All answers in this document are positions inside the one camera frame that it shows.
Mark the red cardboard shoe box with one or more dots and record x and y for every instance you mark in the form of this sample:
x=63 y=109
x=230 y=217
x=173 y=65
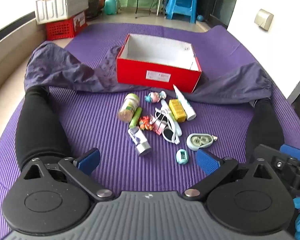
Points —
x=140 y=72

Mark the grey purple cloth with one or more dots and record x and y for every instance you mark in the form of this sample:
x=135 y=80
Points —
x=57 y=70

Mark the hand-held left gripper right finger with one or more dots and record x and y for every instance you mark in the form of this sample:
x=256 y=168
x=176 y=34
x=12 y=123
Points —
x=207 y=161

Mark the pink binder clip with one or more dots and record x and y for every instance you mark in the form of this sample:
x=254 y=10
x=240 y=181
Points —
x=159 y=127

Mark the white sunglasses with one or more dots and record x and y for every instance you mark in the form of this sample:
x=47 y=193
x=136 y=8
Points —
x=168 y=135

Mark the red plastic crate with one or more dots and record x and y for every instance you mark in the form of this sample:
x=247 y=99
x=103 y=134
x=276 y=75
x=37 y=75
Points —
x=62 y=28

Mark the silver tube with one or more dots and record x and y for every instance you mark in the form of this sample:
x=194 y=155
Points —
x=140 y=140

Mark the beige wall socket cover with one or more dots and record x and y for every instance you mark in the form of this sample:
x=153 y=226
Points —
x=263 y=19

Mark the teal spray bottle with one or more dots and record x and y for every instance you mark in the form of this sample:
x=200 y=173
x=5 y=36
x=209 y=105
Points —
x=111 y=5

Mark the black basket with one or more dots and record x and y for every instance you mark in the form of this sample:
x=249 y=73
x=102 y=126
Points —
x=93 y=7

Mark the green tube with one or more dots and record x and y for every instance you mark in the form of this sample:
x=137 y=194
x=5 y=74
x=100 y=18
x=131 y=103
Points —
x=136 y=117

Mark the white folding crate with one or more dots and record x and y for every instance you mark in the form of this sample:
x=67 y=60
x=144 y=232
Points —
x=62 y=5

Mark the small yellow box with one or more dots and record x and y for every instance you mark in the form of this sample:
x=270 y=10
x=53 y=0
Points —
x=177 y=110

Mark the green lid toothpick jar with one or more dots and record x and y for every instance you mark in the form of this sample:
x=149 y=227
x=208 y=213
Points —
x=128 y=107

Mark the pink blue toy figure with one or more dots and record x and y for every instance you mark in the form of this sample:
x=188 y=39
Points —
x=155 y=97

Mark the slim white tube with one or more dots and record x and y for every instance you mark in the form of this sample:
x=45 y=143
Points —
x=164 y=105

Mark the small teal sharpener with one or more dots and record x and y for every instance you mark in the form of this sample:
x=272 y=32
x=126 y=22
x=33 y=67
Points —
x=182 y=156

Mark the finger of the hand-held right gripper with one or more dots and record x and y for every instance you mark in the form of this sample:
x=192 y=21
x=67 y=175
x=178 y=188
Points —
x=295 y=152
x=266 y=152

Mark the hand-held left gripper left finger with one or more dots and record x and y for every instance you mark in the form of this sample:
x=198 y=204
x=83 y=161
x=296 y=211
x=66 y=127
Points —
x=90 y=158

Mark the small blue ball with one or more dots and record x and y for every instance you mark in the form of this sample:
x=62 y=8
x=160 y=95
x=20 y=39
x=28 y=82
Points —
x=200 y=17

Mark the white squeeze tube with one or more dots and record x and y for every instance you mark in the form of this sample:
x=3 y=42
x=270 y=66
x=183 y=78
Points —
x=185 y=103

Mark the purple ribbed floor mat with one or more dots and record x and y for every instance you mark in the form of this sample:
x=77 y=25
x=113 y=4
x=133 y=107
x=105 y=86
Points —
x=90 y=115

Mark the light blue oval case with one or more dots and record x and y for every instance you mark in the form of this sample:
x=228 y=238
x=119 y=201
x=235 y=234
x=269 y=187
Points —
x=200 y=142

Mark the blue plastic stool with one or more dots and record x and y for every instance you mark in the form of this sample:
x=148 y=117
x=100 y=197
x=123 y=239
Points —
x=182 y=2

